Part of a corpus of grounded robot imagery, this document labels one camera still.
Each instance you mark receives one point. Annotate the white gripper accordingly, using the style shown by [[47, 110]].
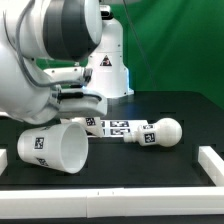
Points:
[[81, 102]]

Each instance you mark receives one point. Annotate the white conical lamp shade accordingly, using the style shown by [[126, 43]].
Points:
[[62, 147]]

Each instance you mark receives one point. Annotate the white lamp base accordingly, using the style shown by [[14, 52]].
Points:
[[90, 124]]

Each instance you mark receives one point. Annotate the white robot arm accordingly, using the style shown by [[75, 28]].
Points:
[[60, 59]]

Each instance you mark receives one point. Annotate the marker sheet on table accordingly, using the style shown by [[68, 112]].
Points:
[[116, 128]]

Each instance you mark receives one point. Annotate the black camera on stand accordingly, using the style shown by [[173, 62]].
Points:
[[106, 12]]

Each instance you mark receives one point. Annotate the white right rail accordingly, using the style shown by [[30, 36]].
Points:
[[212, 164]]

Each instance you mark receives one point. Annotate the white front rail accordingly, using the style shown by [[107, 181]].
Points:
[[112, 202]]

